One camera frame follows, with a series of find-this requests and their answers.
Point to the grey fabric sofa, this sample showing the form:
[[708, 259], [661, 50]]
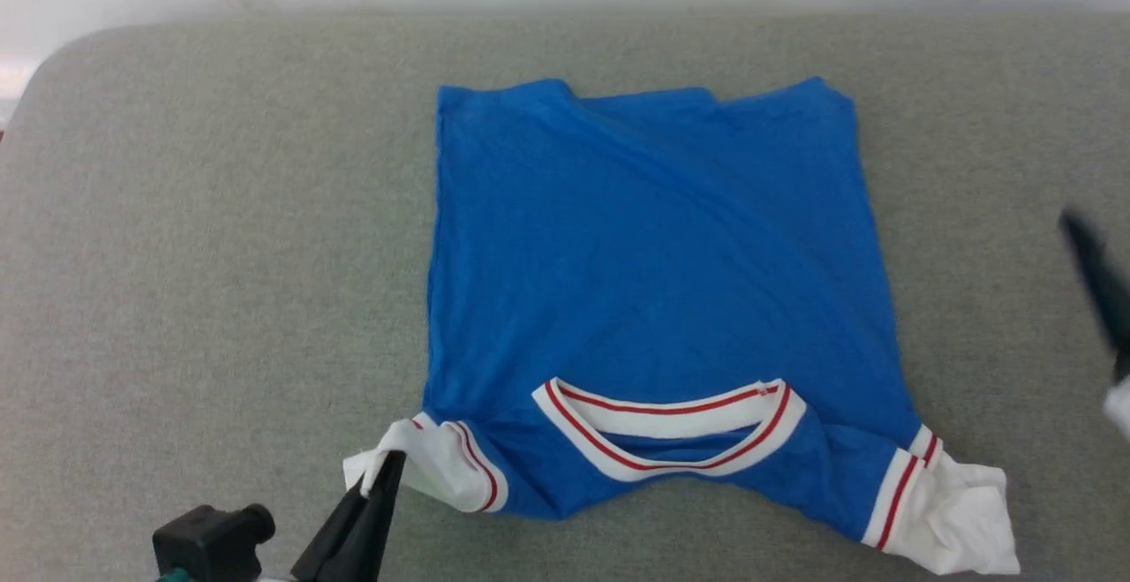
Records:
[[221, 255]]

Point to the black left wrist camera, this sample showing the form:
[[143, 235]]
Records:
[[212, 542]]

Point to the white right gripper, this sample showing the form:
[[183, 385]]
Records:
[[1123, 405]]

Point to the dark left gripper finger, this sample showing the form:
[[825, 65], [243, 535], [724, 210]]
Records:
[[353, 538]]

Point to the blue white sports jersey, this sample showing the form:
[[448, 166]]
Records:
[[653, 238]]

